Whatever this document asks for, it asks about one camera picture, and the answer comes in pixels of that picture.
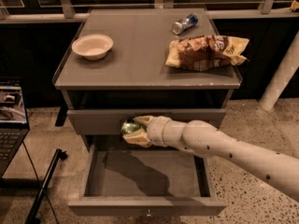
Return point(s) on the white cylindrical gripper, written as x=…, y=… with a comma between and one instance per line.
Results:
x=154, y=130

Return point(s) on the green soda can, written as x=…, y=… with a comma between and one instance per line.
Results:
x=131, y=126

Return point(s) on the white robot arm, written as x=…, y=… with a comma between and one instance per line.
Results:
x=202, y=139

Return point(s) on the grey top drawer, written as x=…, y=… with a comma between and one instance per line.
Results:
x=109, y=121

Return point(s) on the grey open middle drawer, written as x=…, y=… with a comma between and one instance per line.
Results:
x=126, y=180

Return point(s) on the grey drawer cabinet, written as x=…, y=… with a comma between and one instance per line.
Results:
x=133, y=74

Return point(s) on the blue silver soda can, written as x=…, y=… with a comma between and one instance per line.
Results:
x=182, y=25

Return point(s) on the black stand leg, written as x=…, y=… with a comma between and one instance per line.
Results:
x=43, y=186

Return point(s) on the white bowl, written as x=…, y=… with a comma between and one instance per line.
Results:
x=92, y=47

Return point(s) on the brown chip bag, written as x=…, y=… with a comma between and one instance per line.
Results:
x=204, y=52

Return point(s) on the black laptop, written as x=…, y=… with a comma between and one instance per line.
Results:
x=14, y=125

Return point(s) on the metal railing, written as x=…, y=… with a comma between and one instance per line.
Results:
x=34, y=11

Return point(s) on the small yellow object on ledge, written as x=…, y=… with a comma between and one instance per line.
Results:
x=294, y=5

